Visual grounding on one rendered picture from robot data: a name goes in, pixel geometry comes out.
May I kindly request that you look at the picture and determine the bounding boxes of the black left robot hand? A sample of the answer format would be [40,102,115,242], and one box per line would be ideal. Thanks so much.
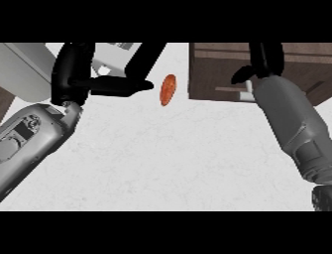
[50,43,169,107]

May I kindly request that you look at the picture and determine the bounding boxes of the pale drawer handle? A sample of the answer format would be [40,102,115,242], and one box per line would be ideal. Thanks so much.
[214,80,257,102]

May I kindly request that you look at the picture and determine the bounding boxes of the orange can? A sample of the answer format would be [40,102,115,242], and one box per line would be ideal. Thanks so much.
[158,73,179,108]

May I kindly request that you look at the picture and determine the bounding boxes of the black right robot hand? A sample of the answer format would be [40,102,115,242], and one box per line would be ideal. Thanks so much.
[231,43,287,85]

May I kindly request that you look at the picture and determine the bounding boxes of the brown wooden drawer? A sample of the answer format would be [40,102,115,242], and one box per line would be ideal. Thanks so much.
[188,43,332,107]

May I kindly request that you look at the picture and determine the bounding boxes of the white appliance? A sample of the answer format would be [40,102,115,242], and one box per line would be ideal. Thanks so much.
[90,43,142,77]

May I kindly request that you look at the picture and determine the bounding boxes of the pale grey appliance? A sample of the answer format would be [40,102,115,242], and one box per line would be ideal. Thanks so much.
[0,43,59,104]

